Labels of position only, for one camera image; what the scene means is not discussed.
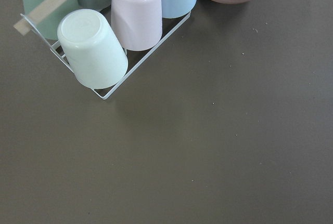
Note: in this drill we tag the white cup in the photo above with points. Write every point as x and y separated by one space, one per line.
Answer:
93 51

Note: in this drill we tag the pink cup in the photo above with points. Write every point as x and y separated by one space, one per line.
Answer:
137 23

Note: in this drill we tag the white wire cup rack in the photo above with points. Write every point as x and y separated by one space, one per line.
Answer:
135 58

